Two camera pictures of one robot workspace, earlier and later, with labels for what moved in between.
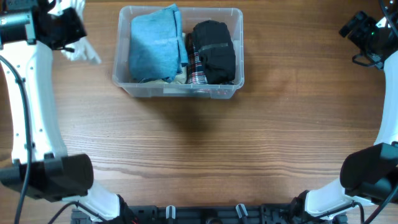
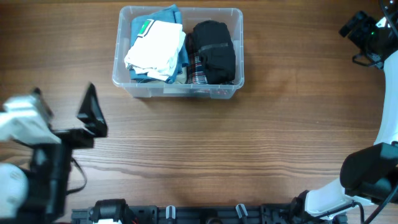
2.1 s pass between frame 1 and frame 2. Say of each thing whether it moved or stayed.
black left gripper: moved
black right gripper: stayed
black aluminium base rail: stayed
